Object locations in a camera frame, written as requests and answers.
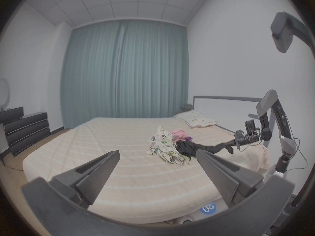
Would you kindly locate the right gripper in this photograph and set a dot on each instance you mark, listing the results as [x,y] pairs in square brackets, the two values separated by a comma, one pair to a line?
[240,139]

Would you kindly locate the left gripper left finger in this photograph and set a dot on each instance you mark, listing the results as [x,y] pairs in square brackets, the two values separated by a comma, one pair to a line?
[83,181]

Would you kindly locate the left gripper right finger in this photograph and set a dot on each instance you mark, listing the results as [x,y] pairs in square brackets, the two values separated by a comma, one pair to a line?
[228,178]

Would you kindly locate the black T-shirt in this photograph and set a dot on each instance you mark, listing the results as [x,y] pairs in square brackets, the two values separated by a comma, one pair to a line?
[187,149]

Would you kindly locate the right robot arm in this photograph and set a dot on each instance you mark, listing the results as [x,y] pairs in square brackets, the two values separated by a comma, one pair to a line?
[267,102]

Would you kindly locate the bed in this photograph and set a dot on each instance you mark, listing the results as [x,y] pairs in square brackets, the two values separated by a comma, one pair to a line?
[110,136]

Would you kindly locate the white printed pillow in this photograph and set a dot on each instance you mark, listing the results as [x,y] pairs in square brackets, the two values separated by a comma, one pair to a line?
[196,119]

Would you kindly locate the purple garment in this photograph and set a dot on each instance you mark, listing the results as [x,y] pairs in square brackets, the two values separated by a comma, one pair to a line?
[188,138]

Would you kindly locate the pink garment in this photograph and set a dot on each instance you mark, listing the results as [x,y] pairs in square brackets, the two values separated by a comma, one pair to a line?
[178,133]

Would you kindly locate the grey bedside table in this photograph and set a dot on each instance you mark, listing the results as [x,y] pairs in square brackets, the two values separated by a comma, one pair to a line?
[187,106]

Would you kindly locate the white printed garment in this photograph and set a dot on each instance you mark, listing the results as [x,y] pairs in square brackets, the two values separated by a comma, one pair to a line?
[162,144]

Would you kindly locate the black chest of drawers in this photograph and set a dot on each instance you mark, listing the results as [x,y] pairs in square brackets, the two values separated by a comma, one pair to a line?
[27,131]

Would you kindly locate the blue-green curtain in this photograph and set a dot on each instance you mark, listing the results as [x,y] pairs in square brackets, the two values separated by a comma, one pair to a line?
[152,70]
[91,77]

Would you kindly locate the round white-framed mirror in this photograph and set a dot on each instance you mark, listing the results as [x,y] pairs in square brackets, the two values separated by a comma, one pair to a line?
[3,92]

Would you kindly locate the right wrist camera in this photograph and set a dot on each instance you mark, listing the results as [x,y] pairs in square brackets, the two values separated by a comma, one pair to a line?
[249,125]

